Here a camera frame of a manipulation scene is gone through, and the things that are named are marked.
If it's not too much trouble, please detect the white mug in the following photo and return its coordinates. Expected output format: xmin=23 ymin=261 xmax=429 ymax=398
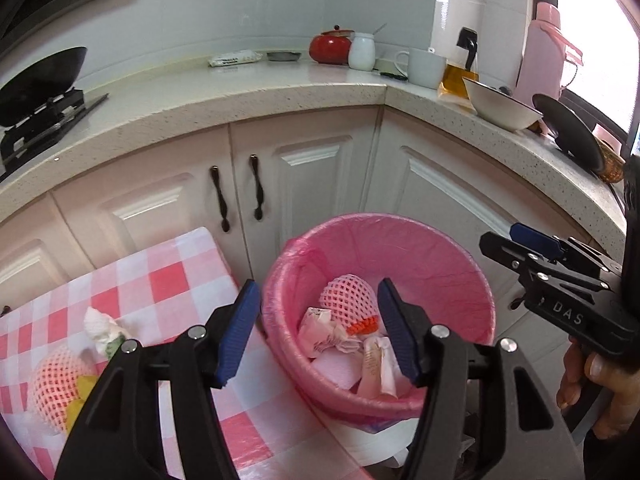
xmin=394 ymin=49 xmax=447 ymax=90

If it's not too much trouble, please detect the large white foam cube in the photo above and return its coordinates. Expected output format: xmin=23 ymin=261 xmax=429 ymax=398
xmin=311 ymin=348 xmax=362 ymax=390

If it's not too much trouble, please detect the white ceramic jar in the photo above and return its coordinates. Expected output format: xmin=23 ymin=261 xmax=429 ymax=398
xmin=348 ymin=23 xmax=386 ymax=72

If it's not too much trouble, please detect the black wok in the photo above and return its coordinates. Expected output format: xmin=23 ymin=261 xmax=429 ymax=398
xmin=0 ymin=47 xmax=88 ymax=127

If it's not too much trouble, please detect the black cabinet handle left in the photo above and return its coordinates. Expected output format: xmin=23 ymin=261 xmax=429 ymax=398
xmin=209 ymin=166 xmax=231 ymax=233

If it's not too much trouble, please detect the black cabinet handle right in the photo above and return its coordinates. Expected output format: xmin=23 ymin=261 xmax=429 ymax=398
xmin=250 ymin=154 xmax=265 ymax=221

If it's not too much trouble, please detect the red checked tablecloth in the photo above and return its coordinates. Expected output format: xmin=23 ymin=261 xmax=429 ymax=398
xmin=1 ymin=228 xmax=368 ymax=479

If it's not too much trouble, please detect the black cabinet handle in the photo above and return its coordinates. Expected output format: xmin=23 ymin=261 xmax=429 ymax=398
xmin=250 ymin=154 xmax=265 ymax=221
xmin=209 ymin=166 xmax=231 ymax=233

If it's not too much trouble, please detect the right hand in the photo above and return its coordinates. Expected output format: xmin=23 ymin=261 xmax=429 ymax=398
xmin=556 ymin=337 xmax=639 ymax=444

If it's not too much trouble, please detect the pink foam net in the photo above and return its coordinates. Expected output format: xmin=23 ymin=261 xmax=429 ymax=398
xmin=27 ymin=346 xmax=98 ymax=434
xmin=319 ymin=274 xmax=381 ymax=336

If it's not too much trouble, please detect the black pan lid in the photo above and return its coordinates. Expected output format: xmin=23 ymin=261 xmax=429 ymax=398
xmin=532 ymin=93 xmax=604 ymax=174

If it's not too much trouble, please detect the red pot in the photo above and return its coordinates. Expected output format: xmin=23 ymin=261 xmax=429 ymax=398
xmin=308 ymin=25 xmax=354 ymax=65

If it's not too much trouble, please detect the pink thermos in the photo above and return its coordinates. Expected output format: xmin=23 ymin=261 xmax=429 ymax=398
xmin=513 ymin=2 xmax=584 ymax=106

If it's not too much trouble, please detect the small dark dish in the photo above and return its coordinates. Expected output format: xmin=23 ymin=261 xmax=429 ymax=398
xmin=267 ymin=51 xmax=302 ymax=63

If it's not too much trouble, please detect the white printed paper cup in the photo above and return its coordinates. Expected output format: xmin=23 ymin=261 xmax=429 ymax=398
xmin=297 ymin=307 xmax=361 ymax=359

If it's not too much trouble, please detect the black gas stove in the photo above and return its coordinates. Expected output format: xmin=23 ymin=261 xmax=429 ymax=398
xmin=1 ymin=88 xmax=108 ymax=181

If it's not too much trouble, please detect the oil bottle black cap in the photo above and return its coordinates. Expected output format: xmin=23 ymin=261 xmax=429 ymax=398
xmin=438 ymin=27 xmax=480 ymax=102

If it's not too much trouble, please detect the white green crumpled wrapper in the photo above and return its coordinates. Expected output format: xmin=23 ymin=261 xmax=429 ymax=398
xmin=84 ymin=307 xmax=132 ymax=360

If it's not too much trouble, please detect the white green paper bag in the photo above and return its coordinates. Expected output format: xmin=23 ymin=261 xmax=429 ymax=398
xmin=357 ymin=336 xmax=411 ymax=399

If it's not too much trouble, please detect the yellow sponge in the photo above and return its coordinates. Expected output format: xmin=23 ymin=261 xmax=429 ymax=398
xmin=65 ymin=375 xmax=98 ymax=434

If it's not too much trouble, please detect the white packet on counter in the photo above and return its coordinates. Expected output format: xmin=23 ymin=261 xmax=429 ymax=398
xmin=207 ymin=49 xmax=262 ymax=68

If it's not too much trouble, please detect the white bowl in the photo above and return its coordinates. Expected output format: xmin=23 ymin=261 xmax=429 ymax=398
xmin=463 ymin=78 xmax=542 ymax=131

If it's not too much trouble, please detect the pink lined trash bin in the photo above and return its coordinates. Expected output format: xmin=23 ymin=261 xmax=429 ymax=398
xmin=260 ymin=212 xmax=497 ymax=424

